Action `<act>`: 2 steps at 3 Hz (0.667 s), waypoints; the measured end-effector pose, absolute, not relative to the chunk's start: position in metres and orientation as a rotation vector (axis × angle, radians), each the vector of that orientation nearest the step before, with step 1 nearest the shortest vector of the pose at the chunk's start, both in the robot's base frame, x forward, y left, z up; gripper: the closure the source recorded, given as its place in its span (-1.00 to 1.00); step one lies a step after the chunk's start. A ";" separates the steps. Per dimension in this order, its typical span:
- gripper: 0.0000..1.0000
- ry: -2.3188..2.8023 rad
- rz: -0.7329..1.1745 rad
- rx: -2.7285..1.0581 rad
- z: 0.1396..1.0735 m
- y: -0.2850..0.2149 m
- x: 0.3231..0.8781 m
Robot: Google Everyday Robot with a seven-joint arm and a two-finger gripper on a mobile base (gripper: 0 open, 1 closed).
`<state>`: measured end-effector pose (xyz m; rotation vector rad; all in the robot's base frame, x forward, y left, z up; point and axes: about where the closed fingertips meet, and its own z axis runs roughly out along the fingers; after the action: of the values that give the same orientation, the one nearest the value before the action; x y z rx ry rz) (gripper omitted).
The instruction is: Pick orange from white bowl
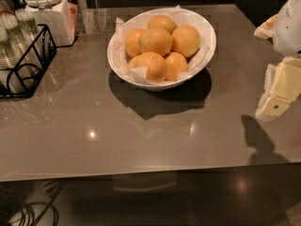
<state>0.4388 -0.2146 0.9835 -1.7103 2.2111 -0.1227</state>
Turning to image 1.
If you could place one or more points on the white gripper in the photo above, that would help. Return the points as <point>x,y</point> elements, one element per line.
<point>289,28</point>

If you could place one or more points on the white paper bowl liner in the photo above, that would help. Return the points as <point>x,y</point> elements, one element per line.
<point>120,52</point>

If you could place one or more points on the white ceramic bowl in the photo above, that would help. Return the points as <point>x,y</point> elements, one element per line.
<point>163,84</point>

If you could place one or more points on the clear acrylic holder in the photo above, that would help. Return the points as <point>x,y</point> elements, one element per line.
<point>96,20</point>

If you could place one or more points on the white ceramic lidded jar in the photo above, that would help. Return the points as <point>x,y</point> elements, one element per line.
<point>57,15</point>

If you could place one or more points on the clear plastic cup stack right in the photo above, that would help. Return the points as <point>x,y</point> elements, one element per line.
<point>30,30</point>

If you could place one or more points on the clear plastic cup stack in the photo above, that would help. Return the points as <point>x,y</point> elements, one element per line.
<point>30,30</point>
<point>11,24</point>
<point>10,77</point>

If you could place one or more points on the clear plastic cup stack middle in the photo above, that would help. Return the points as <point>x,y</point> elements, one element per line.
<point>11,24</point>

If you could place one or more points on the clear plastic cup stack left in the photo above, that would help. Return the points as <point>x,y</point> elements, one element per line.
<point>10,77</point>

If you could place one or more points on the black wire cup rack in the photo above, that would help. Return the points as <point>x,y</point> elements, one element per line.
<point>31,81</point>

